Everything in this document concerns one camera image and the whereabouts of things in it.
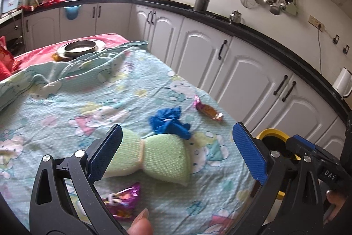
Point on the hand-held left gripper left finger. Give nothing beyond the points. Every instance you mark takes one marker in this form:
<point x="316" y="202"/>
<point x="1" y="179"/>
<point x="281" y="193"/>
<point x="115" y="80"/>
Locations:
<point x="106" y="152"/>

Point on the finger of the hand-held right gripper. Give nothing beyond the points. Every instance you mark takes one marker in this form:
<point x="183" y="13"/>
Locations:
<point x="304" y="142"/>

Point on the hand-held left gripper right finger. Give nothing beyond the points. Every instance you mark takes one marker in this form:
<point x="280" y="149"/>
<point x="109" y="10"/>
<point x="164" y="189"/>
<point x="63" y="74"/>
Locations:
<point x="250" y="155"/>

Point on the yellow bin with black liner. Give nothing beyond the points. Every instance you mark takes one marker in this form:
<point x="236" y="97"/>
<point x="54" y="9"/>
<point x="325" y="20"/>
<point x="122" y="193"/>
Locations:
<point x="271" y="132"/>

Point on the purple candy wrapper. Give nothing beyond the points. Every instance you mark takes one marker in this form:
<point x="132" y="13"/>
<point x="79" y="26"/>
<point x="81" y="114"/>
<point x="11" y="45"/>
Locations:
<point x="123" y="200"/>

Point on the orange purple snack wrapper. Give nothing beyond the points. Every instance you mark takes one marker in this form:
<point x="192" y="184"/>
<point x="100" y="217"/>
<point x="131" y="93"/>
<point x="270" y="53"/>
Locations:
<point x="208" y="111"/>

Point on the blue glove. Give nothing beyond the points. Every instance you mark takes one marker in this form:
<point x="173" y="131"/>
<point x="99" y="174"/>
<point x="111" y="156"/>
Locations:
<point x="169" y="122"/>

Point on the person's right hand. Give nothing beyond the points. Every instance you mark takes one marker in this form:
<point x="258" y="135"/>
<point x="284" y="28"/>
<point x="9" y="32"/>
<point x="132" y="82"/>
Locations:
<point x="334" y="203"/>

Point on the person's left hand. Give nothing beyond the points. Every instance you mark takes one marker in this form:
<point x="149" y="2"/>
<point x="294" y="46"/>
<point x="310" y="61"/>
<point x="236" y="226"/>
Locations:
<point x="141" y="224"/>

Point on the cartoon-printed teal blanket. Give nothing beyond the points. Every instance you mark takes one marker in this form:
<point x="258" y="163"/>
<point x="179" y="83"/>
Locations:
<point x="82" y="102"/>

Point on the white electric kettle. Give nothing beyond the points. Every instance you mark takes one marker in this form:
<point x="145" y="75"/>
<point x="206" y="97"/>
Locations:
<point x="342" y="83"/>

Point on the white lower kitchen cabinets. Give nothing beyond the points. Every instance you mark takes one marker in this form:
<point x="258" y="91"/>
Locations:
<point x="247" y="80"/>

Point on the metal plate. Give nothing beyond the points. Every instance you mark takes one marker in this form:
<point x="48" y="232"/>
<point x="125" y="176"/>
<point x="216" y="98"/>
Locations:
<point x="81" y="48"/>

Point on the pink blanket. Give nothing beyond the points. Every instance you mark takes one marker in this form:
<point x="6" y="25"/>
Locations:
<point x="115" y="41"/>

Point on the black countertop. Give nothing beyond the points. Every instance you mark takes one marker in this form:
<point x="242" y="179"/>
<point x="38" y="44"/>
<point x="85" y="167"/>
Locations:
<point x="261" y="32"/>

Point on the red flower-printed bag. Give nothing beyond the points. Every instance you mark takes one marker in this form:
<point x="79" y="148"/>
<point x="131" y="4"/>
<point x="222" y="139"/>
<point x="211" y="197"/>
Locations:
<point x="5" y="58"/>

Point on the small metal kettle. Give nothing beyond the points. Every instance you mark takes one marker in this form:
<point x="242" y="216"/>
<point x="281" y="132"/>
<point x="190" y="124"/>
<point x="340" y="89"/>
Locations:
<point x="235" y="17"/>

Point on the blue basin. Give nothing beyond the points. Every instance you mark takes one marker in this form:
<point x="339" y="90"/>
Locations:
<point x="72" y="12"/>

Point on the metal pot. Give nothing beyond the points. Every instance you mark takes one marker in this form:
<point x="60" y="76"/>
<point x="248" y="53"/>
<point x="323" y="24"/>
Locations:
<point x="202" y="4"/>

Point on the blue storage box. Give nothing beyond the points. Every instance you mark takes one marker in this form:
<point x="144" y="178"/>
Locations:
<point x="9" y="2"/>

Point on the wall socket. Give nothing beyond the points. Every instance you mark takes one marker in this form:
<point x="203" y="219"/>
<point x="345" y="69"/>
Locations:
<point x="316" y="22"/>

